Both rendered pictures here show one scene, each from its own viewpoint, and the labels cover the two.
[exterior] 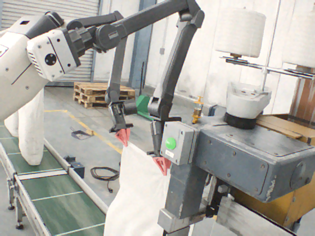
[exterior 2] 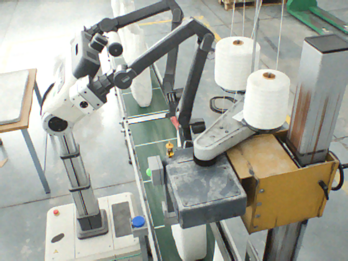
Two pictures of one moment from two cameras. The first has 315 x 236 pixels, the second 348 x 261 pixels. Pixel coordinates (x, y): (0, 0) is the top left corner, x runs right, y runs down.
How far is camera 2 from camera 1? 0.96 m
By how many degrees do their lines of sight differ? 34
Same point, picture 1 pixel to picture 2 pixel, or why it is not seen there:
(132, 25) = (143, 64)
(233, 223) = not seen: hidden behind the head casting
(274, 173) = (181, 216)
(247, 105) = (200, 152)
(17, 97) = (78, 113)
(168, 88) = (186, 103)
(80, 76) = not seen: outside the picture
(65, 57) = (94, 100)
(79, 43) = (101, 89)
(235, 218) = not seen: hidden behind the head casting
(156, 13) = (163, 48)
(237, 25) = (222, 65)
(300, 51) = (246, 114)
